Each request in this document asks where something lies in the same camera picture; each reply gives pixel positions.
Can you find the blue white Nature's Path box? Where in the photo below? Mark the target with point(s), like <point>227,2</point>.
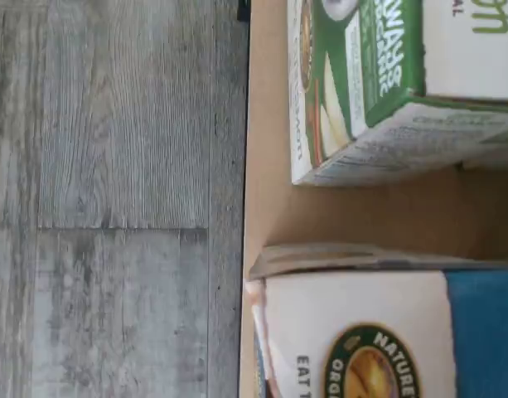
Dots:
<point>382,302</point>

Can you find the wooden shelf board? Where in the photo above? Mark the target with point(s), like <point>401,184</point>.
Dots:
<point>270,207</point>

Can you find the green apple cinnamon oatmeal box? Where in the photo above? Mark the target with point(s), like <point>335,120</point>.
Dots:
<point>444,62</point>

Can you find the black metal shelf frame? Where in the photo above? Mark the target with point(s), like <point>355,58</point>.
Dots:
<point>243,10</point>

